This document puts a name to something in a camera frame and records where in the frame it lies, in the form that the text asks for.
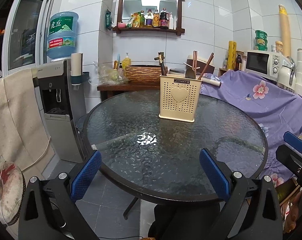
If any yellow roll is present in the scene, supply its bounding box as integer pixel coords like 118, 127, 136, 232
228, 41, 237, 70

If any white framed window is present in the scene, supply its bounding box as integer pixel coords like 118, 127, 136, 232
2, 0, 54, 72

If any wooden washstand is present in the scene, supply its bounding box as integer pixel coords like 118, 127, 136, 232
97, 81, 161, 100

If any wooden framed mirror shelf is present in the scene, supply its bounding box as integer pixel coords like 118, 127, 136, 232
113, 0, 186, 36

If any brown white rice cooker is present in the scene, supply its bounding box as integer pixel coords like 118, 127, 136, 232
183, 54, 216, 75

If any clear plastic bag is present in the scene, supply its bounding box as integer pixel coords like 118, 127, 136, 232
92, 61, 129, 85

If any purple floral cloth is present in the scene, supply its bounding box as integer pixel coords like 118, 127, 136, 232
201, 70, 302, 188

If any grey water dispenser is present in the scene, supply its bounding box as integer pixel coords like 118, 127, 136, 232
32, 59, 85, 163

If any teal cup holder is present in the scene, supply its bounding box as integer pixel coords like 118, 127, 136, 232
70, 71, 90, 84

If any yellow soap dispenser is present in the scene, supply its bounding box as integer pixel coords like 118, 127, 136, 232
122, 52, 132, 70

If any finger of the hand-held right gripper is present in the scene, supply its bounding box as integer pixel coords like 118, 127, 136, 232
276, 144, 302, 180
283, 131, 302, 155

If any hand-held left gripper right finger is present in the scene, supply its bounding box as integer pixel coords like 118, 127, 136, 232
199, 148, 284, 240

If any purple label bottle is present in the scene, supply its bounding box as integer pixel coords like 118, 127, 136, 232
145, 9, 154, 28

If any dog print cushion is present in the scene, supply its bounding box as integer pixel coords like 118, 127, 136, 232
0, 162, 26, 227

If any white microwave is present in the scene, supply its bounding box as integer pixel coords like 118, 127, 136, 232
245, 50, 282, 80

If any round glass table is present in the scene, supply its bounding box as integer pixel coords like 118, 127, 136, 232
82, 89, 269, 220

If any beige cloth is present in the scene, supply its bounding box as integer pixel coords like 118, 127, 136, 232
0, 69, 51, 178

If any dark soy sauce bottle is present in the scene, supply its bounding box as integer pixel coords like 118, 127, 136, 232
159, 8, 169, 29

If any blue water bottle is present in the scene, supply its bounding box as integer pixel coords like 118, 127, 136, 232
46, 11, 79, 62

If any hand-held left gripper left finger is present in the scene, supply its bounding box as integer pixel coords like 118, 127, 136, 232
18, 149, 102, 240

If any cream plastic utensil holder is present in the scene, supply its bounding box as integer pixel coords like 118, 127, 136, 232
158, 74, 202, 123

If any woven pattern wash basin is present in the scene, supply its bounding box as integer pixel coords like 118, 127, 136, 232
125, 65, 168, 83

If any black cloth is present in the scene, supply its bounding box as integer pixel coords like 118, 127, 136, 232
153, 202, 220, 240

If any green hanging packet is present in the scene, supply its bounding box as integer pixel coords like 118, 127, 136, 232
105, 9, 113, 30

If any dark round stool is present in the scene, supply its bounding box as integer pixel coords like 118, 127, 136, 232
76, 115, 88, 136

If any white cable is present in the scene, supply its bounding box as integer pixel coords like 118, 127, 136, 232
23, 135, 51, 171

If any white paper cup tube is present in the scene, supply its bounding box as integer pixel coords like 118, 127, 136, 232
70, 53, 83, 77

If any tan paper roll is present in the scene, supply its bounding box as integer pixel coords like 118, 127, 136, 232
278, 4, 291, 58

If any white kettle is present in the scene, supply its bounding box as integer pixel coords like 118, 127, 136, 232
278, 57, 297, 90

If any plastic wrap roll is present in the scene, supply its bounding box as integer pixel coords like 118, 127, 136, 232
201, 77, 221, 87

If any yellow green bag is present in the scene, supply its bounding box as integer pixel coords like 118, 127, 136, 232
276, 180, 299, 203

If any yellow green packet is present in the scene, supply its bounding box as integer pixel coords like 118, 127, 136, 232
127, 12, 145, 28

